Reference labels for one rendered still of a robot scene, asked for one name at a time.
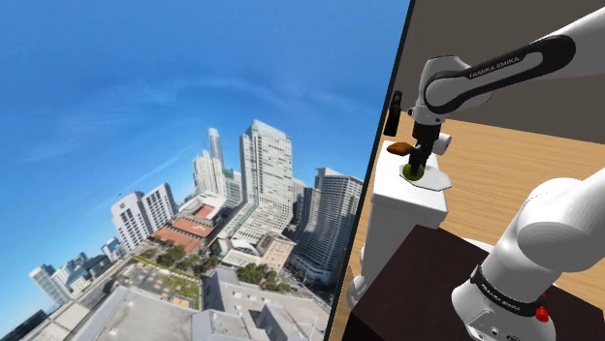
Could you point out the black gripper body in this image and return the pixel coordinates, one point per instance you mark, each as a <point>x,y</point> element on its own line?
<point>427,134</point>

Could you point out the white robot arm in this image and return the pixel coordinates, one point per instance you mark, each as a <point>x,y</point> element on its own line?
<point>543,236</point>

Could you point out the white paper roll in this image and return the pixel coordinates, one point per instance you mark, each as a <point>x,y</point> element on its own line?
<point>444,143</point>

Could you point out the brown flat oblong object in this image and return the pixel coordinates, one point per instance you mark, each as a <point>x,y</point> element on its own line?
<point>399,148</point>

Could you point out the black upright bottle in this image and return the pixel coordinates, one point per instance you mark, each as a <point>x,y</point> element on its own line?
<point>393,118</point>

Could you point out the green round fruit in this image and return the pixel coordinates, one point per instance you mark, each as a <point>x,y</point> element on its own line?
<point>412,175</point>

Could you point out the white flat hexagonal plate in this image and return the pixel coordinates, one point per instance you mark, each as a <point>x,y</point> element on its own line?
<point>435,180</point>

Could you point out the white toilet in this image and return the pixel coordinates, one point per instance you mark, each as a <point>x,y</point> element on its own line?
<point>399,222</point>

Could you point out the dark robot stand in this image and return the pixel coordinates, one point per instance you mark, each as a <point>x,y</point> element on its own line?
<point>416,283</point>

